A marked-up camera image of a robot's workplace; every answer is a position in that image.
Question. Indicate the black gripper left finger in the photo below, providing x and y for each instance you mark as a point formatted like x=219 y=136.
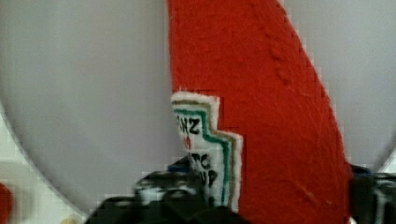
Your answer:
x=173 y=196

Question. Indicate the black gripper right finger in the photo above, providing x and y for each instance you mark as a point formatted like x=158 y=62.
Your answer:
x=372 y=196

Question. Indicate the red plush ketchup bottle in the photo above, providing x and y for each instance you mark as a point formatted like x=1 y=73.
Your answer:
x=252 y=114

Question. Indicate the grey round plate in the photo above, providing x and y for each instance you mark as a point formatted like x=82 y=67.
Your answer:
x=85 y=86

